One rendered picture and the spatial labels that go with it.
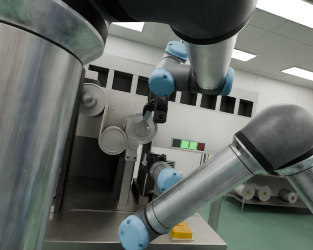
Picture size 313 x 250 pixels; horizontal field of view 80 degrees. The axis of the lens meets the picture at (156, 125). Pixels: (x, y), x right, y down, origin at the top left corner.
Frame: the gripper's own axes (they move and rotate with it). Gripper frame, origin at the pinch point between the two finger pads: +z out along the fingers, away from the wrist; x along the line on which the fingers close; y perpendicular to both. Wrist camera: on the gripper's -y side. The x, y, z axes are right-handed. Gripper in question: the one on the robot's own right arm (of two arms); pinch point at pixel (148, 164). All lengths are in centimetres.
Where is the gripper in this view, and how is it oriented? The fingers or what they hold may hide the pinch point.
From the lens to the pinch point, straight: 88.8
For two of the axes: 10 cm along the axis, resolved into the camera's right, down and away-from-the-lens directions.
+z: -2.3, -0.2, 9.7
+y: 1.6, -9.9, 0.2
